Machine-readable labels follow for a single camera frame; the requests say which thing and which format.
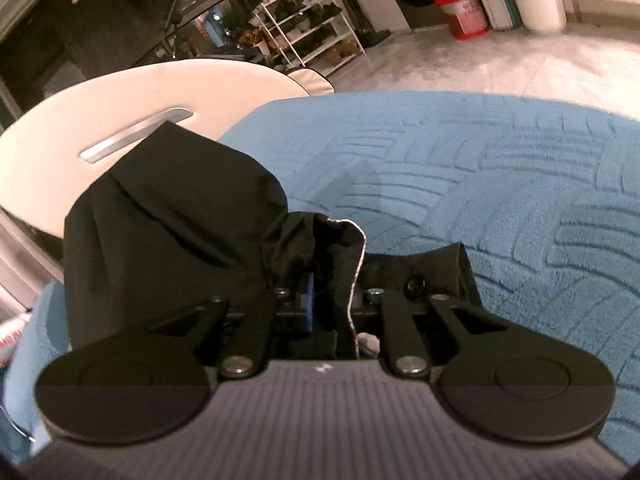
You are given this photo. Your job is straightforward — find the black garment with striped lining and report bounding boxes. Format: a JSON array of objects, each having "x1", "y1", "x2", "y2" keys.
[{"x1": 63, "y1": 124, "x2": 480, "y2": 360}]

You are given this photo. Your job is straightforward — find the red white printed bag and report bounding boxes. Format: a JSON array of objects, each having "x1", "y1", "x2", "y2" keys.
[{"x1": 0, "y1": 310, "x2": 32, "y2": 370}]

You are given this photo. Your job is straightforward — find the light blue quilted bedspread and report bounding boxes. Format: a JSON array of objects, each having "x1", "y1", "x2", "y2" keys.
[{"x1": 1, "y1": 92, "x2": 639, "y2": 479}]

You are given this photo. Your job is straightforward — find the white shelving rack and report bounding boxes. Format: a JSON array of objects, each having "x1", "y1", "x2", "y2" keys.
[{"x1": 247, "y1": 0, "x2": 364, "y2": 77}]

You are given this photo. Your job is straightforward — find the red bucket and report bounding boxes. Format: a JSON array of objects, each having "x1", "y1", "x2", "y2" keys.
[{"x1": 434, "y1": 0, "x2": 489, "y2": 40}]

